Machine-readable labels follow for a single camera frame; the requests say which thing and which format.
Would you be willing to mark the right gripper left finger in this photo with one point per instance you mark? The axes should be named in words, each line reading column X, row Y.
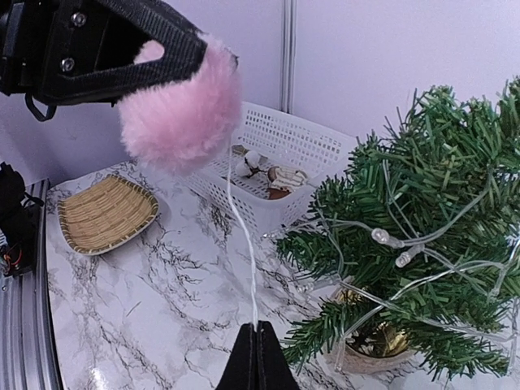
column 240, row 370

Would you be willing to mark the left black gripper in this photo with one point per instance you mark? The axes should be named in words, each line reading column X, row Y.
column 26, row 29

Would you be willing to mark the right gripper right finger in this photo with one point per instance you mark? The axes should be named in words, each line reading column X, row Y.
column 272, row 370

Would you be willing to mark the pink pompom ornament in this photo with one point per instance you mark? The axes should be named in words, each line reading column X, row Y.
column 180, row 126

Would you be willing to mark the small green christmas tree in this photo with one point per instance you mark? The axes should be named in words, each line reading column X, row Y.
column 420, row 235

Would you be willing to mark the white plastic basket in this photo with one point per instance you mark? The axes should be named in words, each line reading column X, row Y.
column 281, row 140

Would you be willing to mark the burlap bow ornament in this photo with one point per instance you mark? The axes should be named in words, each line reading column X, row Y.
column 239, row 150

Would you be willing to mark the woven bamboo tray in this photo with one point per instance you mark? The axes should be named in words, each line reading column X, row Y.
column 106, row 215

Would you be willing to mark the left aluminium frame post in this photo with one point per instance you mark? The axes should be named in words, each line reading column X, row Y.
column 288, row 55

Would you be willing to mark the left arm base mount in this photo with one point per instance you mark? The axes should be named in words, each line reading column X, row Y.
column 20, row 218

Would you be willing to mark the front aluminium rail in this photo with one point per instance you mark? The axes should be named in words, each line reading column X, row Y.
column 28, row 355

